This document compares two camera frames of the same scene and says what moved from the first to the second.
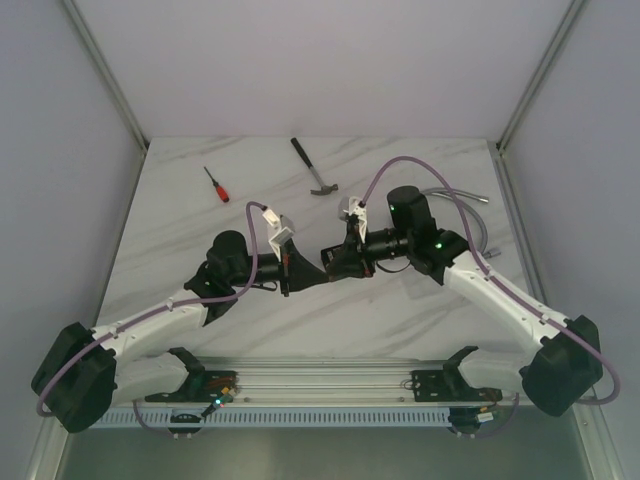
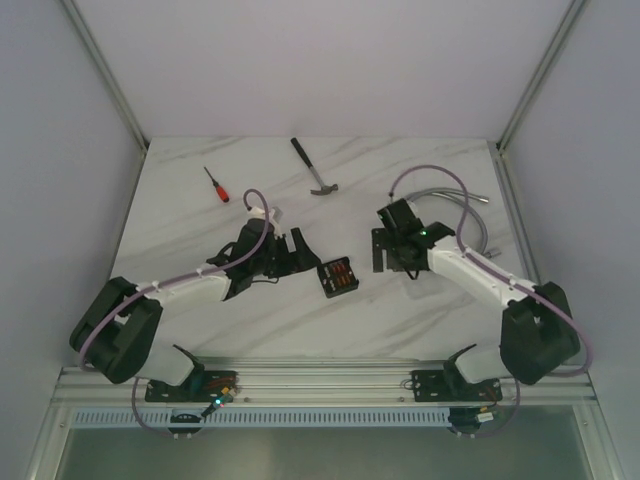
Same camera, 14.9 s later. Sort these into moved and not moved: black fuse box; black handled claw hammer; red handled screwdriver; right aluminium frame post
Moved: black fuse box
Not moved: black handled claw hammer; right aluminium frame post; red handled screwdriver
